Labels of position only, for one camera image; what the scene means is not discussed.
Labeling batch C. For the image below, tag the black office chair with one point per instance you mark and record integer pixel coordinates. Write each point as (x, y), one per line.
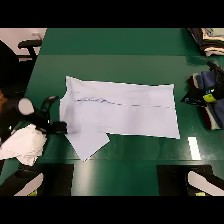
(8, 68)

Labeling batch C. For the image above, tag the white shirt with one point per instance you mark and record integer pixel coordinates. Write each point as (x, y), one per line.
(133, 113)

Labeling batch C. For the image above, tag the stack of folded clothes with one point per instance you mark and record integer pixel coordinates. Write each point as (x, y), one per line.
(211, 41)

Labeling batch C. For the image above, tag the white garment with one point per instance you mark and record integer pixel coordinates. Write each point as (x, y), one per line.
(23, 143)

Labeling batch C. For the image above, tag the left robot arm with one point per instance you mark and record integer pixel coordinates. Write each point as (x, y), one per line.
(35, 116)

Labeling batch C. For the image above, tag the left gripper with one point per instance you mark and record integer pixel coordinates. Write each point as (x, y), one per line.
(59, 128)

